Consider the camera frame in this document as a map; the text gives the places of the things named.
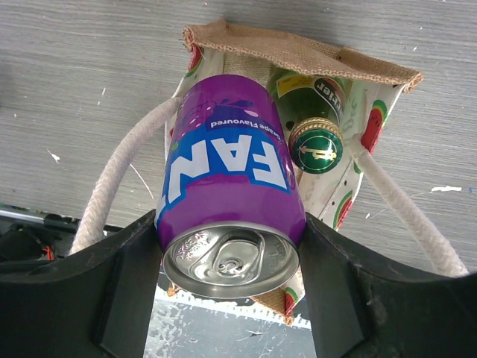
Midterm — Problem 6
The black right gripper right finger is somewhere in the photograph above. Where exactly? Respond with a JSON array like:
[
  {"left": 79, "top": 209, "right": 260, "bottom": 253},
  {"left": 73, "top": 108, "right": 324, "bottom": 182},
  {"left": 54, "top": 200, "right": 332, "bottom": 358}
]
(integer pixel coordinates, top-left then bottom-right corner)
[{"left": 299, "top": 216, "right": 476, "bottom": 357}]

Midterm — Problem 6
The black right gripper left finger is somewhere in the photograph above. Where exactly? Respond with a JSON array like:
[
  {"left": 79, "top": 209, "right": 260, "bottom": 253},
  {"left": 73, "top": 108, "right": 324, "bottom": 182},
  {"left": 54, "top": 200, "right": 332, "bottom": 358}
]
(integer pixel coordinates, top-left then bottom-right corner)
[{"left": 1, "top": 211, "right": 162, "bottom": 357}]

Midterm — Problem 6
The green glass bottle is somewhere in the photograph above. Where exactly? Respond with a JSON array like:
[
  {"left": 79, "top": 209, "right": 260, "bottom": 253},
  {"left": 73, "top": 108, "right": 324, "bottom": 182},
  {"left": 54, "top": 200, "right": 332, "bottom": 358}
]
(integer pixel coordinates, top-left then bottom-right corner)
[{"left": 267, "top": 69, "right": 351, "bottom": 175}]

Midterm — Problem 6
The purple Fanta can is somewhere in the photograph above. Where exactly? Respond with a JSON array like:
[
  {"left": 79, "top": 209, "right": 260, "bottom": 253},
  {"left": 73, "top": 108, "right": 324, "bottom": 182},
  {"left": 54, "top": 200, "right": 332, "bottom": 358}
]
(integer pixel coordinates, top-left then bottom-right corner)
[{"left": 157, "top": 75, "right": 306, "bottom": 299}]

